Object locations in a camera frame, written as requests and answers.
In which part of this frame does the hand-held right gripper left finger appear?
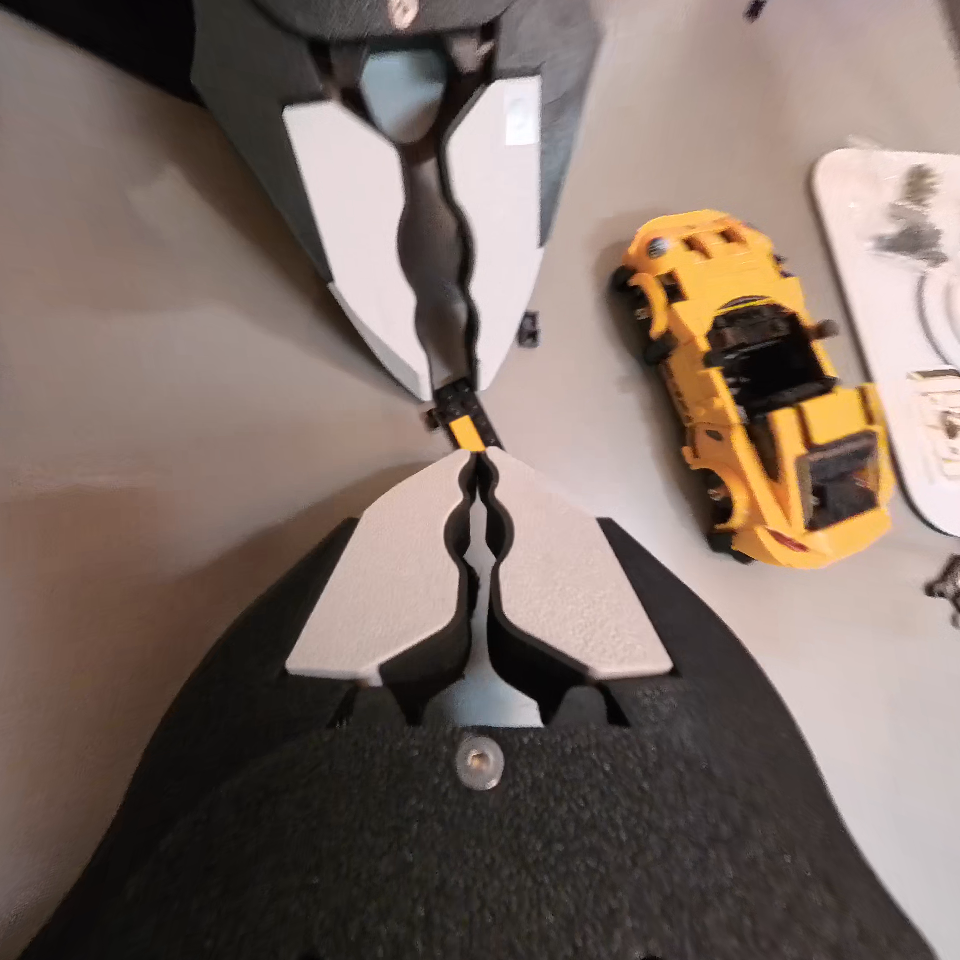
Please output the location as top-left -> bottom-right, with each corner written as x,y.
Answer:
285,448 -> 480,725

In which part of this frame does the yellow lego car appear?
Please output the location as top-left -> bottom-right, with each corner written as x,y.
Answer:
610,210 -> 898,571

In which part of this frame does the pile of mixed lego pieces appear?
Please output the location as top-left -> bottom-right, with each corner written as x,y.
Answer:
925,555 -> 960,628

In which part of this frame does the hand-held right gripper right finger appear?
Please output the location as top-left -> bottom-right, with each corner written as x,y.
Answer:
483,447 -> 674,726

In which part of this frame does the clear bag of black parts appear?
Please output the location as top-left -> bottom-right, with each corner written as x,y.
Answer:
864,160 -> 955,273

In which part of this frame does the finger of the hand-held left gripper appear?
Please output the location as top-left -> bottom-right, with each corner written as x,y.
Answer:
446,75 -> 546,395
282,99 -> 438,402

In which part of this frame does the white book stand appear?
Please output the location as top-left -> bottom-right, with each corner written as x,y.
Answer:
810,147 -> 960,540

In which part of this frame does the black lego plate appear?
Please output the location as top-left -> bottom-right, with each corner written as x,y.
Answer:
425,382 -> 508,456

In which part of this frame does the sticker sheet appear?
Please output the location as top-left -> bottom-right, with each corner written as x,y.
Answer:
905,366 -> 960,483

